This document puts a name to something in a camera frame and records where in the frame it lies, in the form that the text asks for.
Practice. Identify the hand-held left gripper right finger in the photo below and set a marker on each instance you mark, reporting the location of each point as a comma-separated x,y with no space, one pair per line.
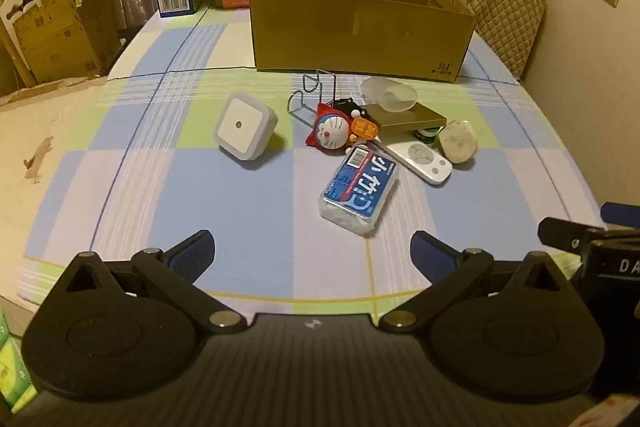
432,253

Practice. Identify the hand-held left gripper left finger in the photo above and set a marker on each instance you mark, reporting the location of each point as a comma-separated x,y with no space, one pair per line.
192,253

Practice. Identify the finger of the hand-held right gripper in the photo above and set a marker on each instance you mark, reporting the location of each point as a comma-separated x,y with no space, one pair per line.
620,213
565,232

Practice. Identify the white remote control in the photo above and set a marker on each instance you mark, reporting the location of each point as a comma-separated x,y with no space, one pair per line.
420,159

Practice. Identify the blue label floss pick pack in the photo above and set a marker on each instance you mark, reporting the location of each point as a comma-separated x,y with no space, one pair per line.
357,192

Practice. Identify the beige oval stone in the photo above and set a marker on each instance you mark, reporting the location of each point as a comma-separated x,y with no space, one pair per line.
457,142

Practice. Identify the white square night light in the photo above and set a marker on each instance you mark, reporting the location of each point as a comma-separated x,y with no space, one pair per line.
240,127

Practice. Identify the beige box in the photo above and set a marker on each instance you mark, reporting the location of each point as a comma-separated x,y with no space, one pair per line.
410,119

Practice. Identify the red and blue cat figurine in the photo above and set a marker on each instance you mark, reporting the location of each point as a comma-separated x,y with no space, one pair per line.
330,129

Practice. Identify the clear plastic cup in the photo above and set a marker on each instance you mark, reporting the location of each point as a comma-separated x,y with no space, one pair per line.
390,97

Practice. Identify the small black toy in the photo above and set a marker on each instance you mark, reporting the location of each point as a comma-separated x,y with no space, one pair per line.
350,107

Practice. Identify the brown cardboard box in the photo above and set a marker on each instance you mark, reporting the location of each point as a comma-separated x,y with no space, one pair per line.
350,37

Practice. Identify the green packets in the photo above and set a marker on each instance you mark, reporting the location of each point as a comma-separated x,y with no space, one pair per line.
12,367

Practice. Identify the beige quilted chair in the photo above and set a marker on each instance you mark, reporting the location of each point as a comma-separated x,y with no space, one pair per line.
500,7

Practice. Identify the brown cardboard carton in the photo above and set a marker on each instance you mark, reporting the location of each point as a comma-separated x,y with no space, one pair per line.
55,37

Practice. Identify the white carved chair back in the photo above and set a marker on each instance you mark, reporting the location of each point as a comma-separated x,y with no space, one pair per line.
20,2

